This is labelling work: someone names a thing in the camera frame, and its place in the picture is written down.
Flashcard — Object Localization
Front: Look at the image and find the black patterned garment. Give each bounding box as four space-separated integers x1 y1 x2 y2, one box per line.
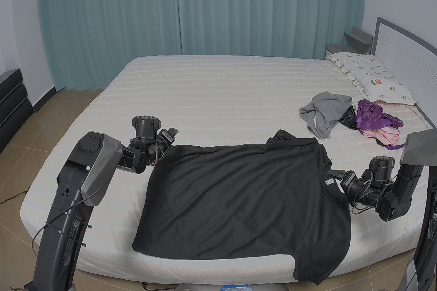
339 105 359 130

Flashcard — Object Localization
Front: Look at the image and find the black cable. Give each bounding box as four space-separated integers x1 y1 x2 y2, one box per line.
32 194 93 249

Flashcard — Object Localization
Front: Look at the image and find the bed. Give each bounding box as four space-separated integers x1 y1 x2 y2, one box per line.
20 17 437 285

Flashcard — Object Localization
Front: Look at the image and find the white printed pillow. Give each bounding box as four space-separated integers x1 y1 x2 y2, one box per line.
327 52 418 104

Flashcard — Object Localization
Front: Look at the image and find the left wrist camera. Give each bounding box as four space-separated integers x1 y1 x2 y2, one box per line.
159 128 179 147

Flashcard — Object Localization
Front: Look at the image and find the grey bedside table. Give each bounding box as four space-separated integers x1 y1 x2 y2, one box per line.
326 27 373 60

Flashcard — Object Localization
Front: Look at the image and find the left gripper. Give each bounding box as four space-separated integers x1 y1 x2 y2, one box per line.
147 140 170 166

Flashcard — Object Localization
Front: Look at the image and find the grey garment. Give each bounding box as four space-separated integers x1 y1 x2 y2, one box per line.
299 91 353 141

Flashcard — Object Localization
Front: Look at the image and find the black chest of drawers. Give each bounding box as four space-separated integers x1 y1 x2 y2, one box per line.
0 68 35 154

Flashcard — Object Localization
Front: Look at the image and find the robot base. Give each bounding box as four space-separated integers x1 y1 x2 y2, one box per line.
178 284 280 291

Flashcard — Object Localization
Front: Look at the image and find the pink garment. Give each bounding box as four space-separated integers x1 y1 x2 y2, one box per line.
361 126 400 147

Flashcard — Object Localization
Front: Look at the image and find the purple garment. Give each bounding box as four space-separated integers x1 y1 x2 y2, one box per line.
355 99 405 151

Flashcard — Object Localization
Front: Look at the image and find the black T-shirt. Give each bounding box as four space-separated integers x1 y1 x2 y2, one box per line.
132 129 352 285

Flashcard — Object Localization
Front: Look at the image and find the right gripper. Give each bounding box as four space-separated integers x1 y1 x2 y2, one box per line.
328 170 372 206

